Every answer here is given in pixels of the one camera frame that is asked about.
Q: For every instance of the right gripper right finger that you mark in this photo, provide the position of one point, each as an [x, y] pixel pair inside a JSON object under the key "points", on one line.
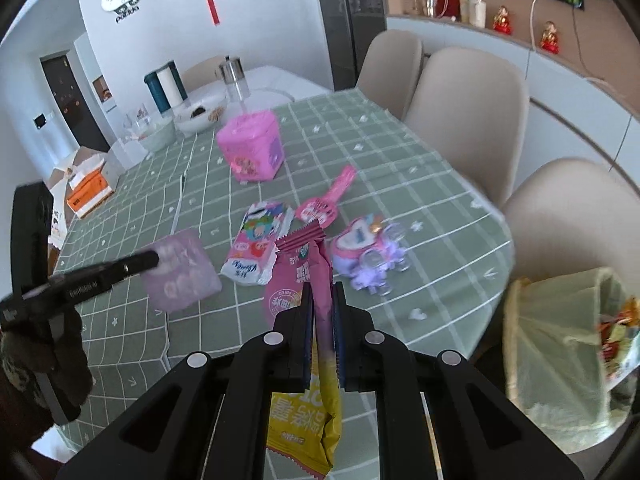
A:
{"points": [[438, 417]]}

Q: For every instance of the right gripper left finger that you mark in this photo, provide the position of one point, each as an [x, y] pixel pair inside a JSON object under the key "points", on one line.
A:
{"points": [[207, 418]]}

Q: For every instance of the magenta yellow snack wrapper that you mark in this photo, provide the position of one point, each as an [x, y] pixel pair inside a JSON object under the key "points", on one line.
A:
{"points": [[306, 427]]}

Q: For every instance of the purple translucent wrapper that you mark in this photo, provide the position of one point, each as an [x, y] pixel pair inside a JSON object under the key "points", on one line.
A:
{"points": [[184, 273]]}

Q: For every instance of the white pink candy wrapper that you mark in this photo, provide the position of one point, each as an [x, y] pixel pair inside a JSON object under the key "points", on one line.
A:
{"points": [[253, 252]]}

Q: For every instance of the pink lollipop wrapper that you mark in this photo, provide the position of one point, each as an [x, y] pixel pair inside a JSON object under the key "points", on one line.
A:
{"points": [[324, 209]]}

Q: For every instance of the trash bin with green bag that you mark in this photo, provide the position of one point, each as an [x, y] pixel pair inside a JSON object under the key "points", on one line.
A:
{"points": [[571, 355]]}

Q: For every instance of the person's left hand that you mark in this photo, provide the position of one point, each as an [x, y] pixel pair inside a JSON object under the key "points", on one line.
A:
{"points": [[27, 351]]}

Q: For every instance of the orange tissue box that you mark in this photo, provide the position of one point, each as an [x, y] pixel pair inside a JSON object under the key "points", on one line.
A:
{"points": [[91, 191]]}

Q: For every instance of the light green bowl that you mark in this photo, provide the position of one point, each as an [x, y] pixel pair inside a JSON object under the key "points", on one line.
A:
{"points": [[158, 135]]}

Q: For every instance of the purple toy carriage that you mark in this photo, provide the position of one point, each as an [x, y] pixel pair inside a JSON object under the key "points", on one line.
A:
{"points": [[367, 250]]}

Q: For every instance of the near beige chair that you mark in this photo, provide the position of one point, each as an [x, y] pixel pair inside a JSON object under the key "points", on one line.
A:
{"points": [[571, 216]]}

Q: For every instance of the beige chair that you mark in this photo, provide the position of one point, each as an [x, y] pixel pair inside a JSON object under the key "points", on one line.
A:
{"points": [[472, 106], [391, 69], [571, 216]]}

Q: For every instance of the teal white thermos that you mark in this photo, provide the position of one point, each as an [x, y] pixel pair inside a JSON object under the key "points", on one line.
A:
{"points": [[166, 87]]}

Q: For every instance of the white bowl with food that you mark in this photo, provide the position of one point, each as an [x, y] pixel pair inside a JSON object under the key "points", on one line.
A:
{"points": [[201, 114]]}

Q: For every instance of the pink tin box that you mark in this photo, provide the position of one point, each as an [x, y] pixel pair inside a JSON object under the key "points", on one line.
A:
{"points": [[252, 146]]}

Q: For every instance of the steel kettle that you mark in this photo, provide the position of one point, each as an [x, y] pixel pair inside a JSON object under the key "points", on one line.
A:
{"points": [[232, 73]]}

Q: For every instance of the middle beige chair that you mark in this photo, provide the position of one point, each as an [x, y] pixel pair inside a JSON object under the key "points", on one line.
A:
{"points": [[472, 106]]}

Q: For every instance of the far beige chair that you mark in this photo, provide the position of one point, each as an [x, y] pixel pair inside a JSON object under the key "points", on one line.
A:
{"points": [[391, 69]]}

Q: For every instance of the red doll figurine right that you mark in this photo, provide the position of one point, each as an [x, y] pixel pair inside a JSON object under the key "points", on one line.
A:
{"points": [[549, 40]]}

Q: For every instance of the red doll figurine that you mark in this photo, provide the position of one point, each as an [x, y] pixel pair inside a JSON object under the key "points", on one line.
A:
{"points": [[501, 22], [549, 40]]}

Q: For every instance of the red doll figurine left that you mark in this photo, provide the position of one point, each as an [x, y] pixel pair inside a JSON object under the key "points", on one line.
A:
{"points": [[501, 22]]}

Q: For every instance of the white canister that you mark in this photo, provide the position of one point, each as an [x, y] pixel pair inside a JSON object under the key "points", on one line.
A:
{"points": [[477, 13]]}

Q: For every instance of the dark refrigerator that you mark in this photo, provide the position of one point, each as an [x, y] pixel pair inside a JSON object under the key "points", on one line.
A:
{"points": [[350, 27]]}

